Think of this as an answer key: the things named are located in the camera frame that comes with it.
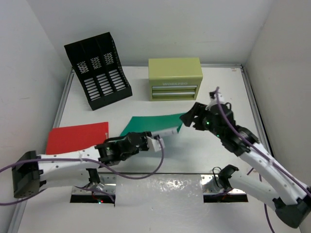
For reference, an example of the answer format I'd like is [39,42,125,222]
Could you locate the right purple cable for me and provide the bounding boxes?
[209,86,311,233]

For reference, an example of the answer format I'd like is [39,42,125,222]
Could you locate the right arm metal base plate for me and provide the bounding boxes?
[201,173,246,196]

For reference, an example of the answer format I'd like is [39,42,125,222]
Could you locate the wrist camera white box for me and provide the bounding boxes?
[147,135,165,152]
[206,96,225,109]

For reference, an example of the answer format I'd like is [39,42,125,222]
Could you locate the olive green drawer toolbox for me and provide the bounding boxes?
[148,57,203,101]

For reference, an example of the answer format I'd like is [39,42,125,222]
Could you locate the black three-slot file rack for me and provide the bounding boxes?
[64,32,133,111]

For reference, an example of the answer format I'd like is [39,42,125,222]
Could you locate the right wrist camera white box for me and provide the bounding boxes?
[206,96,225,109]

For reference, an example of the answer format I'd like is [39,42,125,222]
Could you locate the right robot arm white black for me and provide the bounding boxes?
[180,102,311,229]

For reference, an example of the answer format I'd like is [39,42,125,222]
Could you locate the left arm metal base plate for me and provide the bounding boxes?
[71,173,117,196]

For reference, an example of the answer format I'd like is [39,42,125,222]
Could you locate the green binder folder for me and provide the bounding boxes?
[121,113,184,136]

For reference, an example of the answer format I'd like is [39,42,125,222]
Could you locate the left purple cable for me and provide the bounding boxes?
[0,135,166,207]

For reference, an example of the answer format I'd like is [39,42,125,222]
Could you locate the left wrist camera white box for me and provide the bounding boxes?
[147,135,165,152]

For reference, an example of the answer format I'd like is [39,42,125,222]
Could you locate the red folder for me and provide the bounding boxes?
[46,122,109,155]

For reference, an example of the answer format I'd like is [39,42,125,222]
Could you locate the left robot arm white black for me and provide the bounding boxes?
[12,132,160,199]

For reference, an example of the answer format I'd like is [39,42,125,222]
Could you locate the purple cable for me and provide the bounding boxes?
[0,135,166,207]
[209,86,311,233]

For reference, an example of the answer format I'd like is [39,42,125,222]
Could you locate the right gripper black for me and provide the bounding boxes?
[180,101,223,139]

